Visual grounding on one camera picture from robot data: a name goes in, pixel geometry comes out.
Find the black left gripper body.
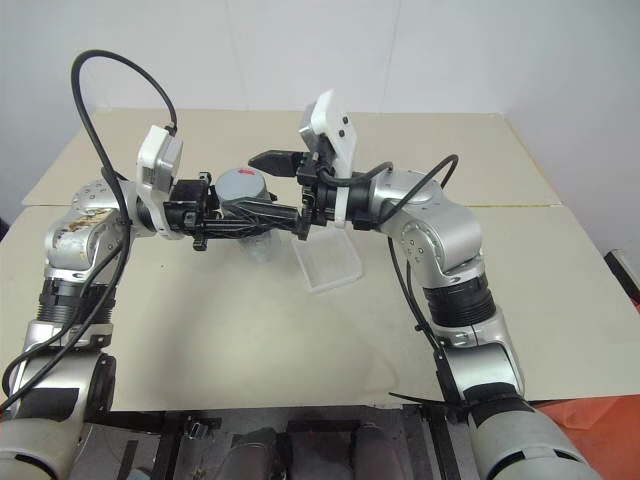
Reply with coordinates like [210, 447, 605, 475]
[162, 171, 220, 252]

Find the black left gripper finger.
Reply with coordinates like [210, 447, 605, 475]
[202, 216, 275, 241]

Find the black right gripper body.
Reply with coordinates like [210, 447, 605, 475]
[294, 151, 351, 241]

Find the clear plastic jar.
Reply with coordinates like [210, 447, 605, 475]
[238, 230, 277, 265]

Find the clear plastic box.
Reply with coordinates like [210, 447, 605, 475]
[291, 230, 365, 295]

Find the black and red object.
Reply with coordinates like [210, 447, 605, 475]
[603, 248, 640, 312]

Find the red sheet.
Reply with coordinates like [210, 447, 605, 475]
[534, 393, 640, 480]

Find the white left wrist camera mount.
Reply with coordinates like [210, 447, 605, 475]
[135, 124, 185, 242]

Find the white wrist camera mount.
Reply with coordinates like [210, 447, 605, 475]
[297, 89, 357, 230]
[135, 124, 185, 242]

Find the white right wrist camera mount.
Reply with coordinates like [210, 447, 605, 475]
[297, 89, 357, 230]

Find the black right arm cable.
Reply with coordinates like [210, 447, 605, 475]
[314, 153, 471, 409]

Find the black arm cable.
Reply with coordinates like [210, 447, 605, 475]
[0, 48, 180, 409]
[314, 153, 471, 409]

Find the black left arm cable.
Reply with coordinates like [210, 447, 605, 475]
[0, 48, 180, 409]

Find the black metal table frame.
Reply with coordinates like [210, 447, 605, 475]
[74, 403, 469, 480]

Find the black cable tie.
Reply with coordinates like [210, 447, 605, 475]
[388, 392, 474, 409]

